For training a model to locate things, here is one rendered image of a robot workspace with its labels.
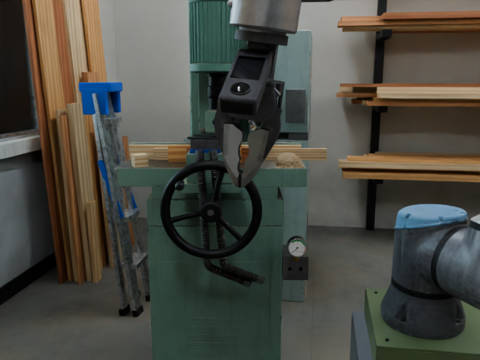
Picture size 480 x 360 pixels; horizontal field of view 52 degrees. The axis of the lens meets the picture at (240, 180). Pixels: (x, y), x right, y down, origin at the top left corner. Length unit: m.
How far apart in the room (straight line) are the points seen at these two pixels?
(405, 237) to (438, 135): 2.94
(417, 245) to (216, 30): 0.90
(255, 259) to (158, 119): 2.68
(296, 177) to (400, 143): 2.51
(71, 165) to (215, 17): 1.58
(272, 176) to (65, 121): 1.61
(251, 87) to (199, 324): 1.24
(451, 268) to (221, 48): 0.95
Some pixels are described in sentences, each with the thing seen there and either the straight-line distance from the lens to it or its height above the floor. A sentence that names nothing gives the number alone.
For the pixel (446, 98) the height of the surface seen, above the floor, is 1.05.
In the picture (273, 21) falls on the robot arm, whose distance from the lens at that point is 0.65.
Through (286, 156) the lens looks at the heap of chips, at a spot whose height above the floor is 0.93.
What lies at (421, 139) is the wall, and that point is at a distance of 4.05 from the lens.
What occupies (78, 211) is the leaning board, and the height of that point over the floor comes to 0.43.
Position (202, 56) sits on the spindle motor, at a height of 1.24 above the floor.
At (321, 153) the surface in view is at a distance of 1.73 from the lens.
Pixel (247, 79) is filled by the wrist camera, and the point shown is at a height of 1.17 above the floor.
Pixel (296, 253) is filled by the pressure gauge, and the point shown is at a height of 0.64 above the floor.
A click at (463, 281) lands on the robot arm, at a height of 0.79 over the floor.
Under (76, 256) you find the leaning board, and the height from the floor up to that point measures 0.17.
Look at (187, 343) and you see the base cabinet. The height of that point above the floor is 0.30.
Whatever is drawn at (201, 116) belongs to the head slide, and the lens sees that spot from 1.79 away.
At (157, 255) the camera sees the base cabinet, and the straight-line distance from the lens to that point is 1.66.
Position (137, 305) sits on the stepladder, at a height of 0.05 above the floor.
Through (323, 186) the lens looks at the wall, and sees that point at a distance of 4.03.
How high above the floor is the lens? 1.18
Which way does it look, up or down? 12 degrees down
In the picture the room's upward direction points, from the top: straight up
